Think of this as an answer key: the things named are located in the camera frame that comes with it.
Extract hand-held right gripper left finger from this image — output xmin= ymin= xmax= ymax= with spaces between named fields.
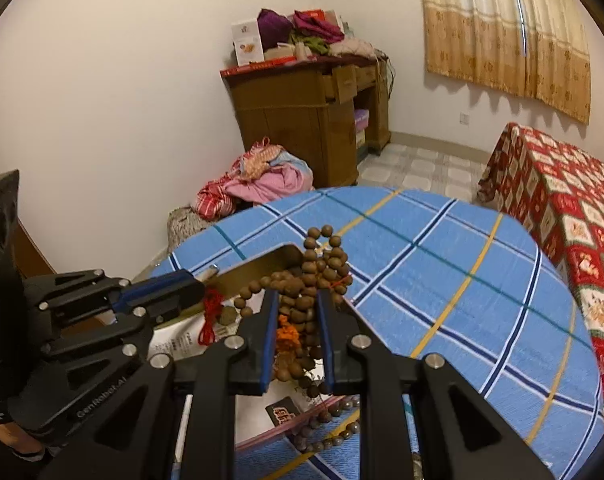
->
xmin=37 ymin=289 xmax=279 ymax=480

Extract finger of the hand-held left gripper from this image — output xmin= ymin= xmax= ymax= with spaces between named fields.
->
xmin=24 ymin=268 xmax=207 ymax=331
xmin=41 ymin=307 xmax=170 ymax=366

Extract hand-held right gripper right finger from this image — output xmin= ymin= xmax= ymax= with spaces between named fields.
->
xmin=316 ymin=291 xmax=555 ymax=480

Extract gold metal tin box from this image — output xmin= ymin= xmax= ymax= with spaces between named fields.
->
xmin=147 ymin=243 xmax=408 ymax=462

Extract brown bead necklace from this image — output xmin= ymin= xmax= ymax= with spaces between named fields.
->
xmin=233 ymin=225 xmax=356 ymax=402

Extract dark bead bracelet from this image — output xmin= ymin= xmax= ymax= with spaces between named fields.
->
xmin=291 ymin=394 xmax=364 ymax=455

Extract white printed paper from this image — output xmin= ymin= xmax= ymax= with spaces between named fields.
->
xmin=151 ymin=317 xmax=215 ymax=362

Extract grey floral cloth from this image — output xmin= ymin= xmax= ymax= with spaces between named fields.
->
xmin=165 ymin=205 xmax=224 ymax=256

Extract black square tag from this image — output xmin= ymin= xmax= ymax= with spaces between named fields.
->
xmin=265 ymin=396 xmax=301 ymax=429

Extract blue plaid cloth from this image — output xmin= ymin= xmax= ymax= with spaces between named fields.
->
xmin=147 ymin=186 xmax=604 ymax=480

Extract pile of colourful clothes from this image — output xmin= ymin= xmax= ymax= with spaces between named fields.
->
xmin=190 ymin=137 xmax=316 ymax=220

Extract brown wooden cabinet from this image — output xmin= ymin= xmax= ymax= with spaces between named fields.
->
xmin=221 ymin=55 xmax=394 ymax=193

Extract storage boxes under cabinet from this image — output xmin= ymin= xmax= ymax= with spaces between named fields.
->
xmin=352 ymin=108 xmax=372 ymax=150

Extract flat red box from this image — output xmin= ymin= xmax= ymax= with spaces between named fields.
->
xmin=220 ymin=57 xmax=314 ymax=79

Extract white carton box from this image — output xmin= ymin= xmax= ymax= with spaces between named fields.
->
xmin=230 ymin=19 xmax=264 ymax=67

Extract bed with red patterned bedspread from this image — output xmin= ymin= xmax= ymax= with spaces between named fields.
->
xmin=476 ymin=122 xmax=604 ymax=413

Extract pile of clothes on cabinet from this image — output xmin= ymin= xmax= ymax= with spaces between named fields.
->
xmin=257 ymin=7 xmax=379 ymax=61

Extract small red box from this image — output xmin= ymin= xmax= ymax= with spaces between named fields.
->
xmin=297 ymin=8 xmax=339 ymax=24

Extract beige patterned curtain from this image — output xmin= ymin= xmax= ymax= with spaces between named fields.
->
xmin=415 ymin=0 xmax=593 ymax=126

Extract red string charm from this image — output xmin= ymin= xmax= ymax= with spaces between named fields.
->
xmin=198 ymin=286 xmax=238 ymax=347

